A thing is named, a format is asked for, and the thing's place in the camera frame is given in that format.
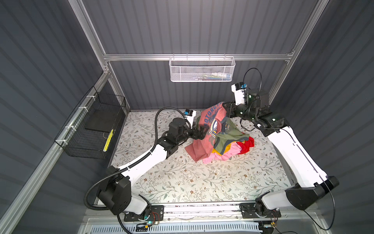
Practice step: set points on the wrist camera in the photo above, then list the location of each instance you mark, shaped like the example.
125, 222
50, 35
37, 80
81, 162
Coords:
190, 115
239, 92

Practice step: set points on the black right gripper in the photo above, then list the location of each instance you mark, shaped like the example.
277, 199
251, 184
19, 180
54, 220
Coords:
229, 108

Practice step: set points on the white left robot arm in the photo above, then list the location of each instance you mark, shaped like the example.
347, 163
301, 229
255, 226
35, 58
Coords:
115, 191

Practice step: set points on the black wire basket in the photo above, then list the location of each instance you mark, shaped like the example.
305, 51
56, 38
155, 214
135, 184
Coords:
85, 133

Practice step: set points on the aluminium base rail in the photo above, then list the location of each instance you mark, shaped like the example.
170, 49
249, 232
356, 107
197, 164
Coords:
208, 218

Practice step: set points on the green printed t-shirt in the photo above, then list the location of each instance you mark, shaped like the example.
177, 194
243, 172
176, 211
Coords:
230, 133

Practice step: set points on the yellow cloth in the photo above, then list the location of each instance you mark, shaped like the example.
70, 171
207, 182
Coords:
221, 149

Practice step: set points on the floral patterned table mat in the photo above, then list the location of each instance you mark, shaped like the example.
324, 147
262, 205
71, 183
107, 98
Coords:
181, 179

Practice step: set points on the yellow striped tag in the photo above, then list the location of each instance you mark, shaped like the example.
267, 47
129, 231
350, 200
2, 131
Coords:
108, 140

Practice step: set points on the red cloth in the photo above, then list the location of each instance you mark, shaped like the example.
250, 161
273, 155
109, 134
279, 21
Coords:
246, 145

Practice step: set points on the dusty red printed t-shirt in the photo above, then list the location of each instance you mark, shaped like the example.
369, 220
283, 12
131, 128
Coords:
210, 122

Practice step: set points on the pink cloth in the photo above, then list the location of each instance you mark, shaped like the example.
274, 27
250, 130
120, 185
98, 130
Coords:
231, 150

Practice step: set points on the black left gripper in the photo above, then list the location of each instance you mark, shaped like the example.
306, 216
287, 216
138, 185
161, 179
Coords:
200, 133

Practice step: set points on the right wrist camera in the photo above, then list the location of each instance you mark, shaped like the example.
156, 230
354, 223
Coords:
239, 92

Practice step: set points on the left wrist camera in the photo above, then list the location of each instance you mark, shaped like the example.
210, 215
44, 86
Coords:
190, 115

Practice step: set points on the white wire mesh basket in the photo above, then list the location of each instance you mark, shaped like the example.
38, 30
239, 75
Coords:
183, 69

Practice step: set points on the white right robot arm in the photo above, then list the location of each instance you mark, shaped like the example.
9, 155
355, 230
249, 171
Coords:
311, 183

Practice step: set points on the items in white basket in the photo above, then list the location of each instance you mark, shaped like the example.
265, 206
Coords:
214, 77

